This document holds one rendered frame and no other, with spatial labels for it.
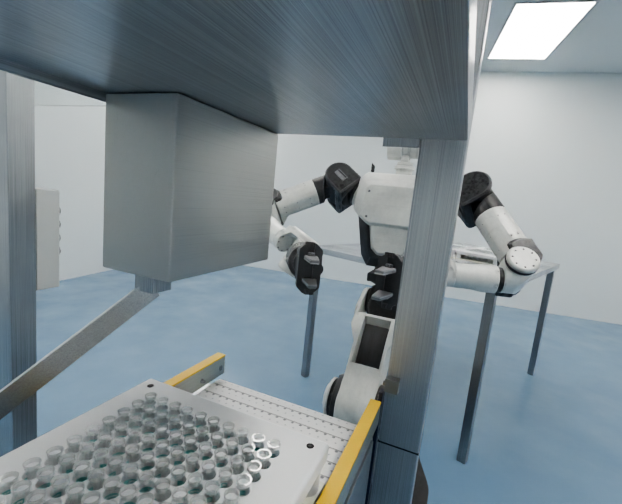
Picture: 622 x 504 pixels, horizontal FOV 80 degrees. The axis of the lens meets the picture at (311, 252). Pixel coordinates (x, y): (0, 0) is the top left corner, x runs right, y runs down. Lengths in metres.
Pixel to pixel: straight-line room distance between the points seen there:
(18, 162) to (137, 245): 0.70
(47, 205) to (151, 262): 0.74
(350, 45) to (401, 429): 0.51
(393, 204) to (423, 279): 0.64
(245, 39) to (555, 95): 5.41
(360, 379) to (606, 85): 5.13
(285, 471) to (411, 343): 0.26
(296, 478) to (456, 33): 0.35
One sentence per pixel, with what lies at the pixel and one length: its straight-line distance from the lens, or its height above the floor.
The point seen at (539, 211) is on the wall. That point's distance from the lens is 5.43.
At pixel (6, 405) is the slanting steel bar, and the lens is 0.54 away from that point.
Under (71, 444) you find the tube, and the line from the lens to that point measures 0.43.
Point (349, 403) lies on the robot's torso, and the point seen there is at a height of 0.60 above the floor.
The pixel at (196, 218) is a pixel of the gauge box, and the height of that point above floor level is 1.11.
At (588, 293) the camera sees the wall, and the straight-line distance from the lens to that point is 5.73.
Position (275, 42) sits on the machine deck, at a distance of 0.26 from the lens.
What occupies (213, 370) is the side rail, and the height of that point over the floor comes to 0.85.
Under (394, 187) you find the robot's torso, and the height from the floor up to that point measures 1.21.
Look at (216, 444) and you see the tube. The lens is 0.41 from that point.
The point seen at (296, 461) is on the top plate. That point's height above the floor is 0.91.
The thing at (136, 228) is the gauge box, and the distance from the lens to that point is 0.46.
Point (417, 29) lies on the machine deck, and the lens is 0.23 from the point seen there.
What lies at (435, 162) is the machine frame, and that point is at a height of 1.21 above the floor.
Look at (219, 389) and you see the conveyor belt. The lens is 0.65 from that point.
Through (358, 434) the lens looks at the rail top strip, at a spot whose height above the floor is 0.87.
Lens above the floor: 1.15
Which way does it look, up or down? 8 degrees down
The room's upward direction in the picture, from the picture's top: 6 degrees clockwise
